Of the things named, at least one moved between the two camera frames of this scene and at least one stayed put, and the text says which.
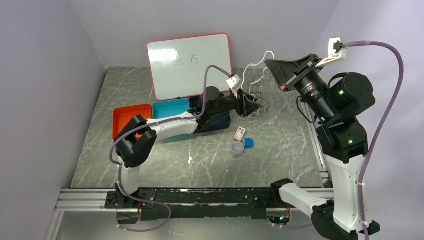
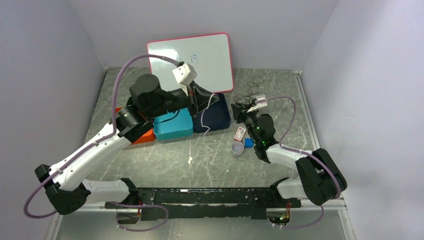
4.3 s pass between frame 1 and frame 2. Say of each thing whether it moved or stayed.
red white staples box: stayed
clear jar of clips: stayed
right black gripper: moved
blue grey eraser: stayed
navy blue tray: stayed
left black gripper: moved
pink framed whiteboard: stayed
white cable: moved
